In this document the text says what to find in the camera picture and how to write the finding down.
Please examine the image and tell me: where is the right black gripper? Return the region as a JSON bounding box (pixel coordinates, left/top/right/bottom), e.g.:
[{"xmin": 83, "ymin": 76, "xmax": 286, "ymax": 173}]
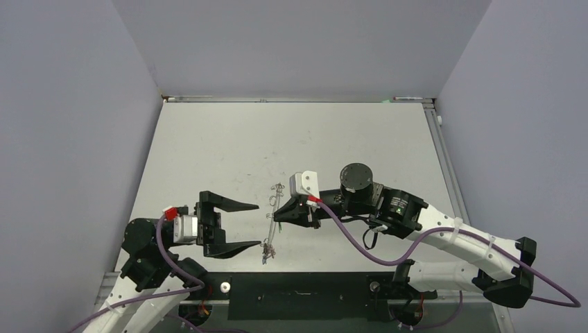
[{"xmin": 273, "ymin": 188, "xmax": 370, "ymax": 228}]

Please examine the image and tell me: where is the aluminium rail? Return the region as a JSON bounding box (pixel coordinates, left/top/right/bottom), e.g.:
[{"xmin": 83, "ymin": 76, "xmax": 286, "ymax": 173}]
[
  {"xmin": 94, "ymin": 271, "xmax": 490, "ymax": 310},
  {"xmin": 422, "ymin": 103, "xmax": 471, "ymax": 225},
  {"xmin": 162, "ymin": 95, "xmax": 435, "ymax": 104}
]

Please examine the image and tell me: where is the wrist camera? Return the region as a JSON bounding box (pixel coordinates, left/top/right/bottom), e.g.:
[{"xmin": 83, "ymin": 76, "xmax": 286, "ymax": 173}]
[
  {"xmin": 288, "ymin": 171, "xmax": 320, "ymax": 203},
  {"xmin": 163, "ymin": 206, "xmax": 198, "ymax": 244}
]

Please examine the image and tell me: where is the rear aluminium rail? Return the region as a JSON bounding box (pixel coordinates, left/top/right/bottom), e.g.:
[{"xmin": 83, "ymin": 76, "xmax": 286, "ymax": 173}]
[{"xmin": 162, "ymin": 95, "xmax": 435, "ymax": 104}]

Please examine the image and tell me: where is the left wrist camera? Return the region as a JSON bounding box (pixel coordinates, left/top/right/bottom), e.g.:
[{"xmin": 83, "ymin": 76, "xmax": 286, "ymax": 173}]
[{"xmin": 163, "ymin": 206, "xmax": 198, "ymax": 244}]

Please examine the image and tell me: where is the metal crescent keyring plate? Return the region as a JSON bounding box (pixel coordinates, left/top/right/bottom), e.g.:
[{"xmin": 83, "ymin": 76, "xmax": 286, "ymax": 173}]
[{"xmin": 261, "ymin": 182, "xmax": 285, "ymax": 265}]

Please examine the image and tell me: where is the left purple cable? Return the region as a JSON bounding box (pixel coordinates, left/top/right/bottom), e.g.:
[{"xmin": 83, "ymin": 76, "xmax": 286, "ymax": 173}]
[{"xmin": 66, "ymin": 216, "xmax": 254, "ymax": 333}]

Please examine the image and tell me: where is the front aluminium rail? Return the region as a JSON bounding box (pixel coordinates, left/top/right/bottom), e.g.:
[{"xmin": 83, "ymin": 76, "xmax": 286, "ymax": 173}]
[{"xmin": 94, "ymin": 271, "xmax": 490, "ymax": 310}]

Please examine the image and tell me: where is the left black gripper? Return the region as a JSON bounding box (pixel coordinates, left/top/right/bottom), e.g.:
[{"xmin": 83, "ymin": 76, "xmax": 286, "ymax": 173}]
[{"xmin": 164, "ymin": 192, "xmax": 261, "ymax": 253}]

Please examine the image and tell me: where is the purple cable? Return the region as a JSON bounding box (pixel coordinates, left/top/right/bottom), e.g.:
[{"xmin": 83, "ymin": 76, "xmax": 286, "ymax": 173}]
[
  {"xmin": 317, "ymin": 201, "xmax": 582, "ymax": 331},
  {"xmin": 66, "ymin": 216, "xmax": 254, "ymax": 333}
]

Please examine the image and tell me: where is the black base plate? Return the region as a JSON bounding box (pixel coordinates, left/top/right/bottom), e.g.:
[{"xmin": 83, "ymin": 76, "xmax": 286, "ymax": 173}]
[{"xmin": 179, "ymin": 271, "xmax": 438, "ymax": 323}]

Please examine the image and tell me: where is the right aluminium rail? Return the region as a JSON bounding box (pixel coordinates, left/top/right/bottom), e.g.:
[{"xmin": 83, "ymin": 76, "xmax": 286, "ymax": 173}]
[{"xmin": 422, "ymin": 103, "xmax": 471, "ymax": 225}]

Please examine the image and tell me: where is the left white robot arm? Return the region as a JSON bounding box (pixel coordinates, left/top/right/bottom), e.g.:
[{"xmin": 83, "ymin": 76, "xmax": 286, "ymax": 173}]
[{"xmin": 71, "ymin": 191, "xmax": 260, "ymax": 332}]

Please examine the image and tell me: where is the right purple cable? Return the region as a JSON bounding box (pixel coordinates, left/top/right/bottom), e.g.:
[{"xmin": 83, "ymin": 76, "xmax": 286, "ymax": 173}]
[{"xmin": 317, "ymin": 201, "xmax": 582, "ymax": 331}]

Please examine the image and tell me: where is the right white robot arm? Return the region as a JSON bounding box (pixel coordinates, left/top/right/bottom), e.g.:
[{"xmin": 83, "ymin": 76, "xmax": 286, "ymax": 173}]
[{"xmin": 273, "ymin": 163, "xmax": 537, "ymax": 309}]

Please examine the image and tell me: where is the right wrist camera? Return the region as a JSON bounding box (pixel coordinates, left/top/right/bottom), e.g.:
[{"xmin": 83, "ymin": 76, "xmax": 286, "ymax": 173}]
[{"xmin": 288, "ymin": 171, "xmax": 320, "ymax": 203}]

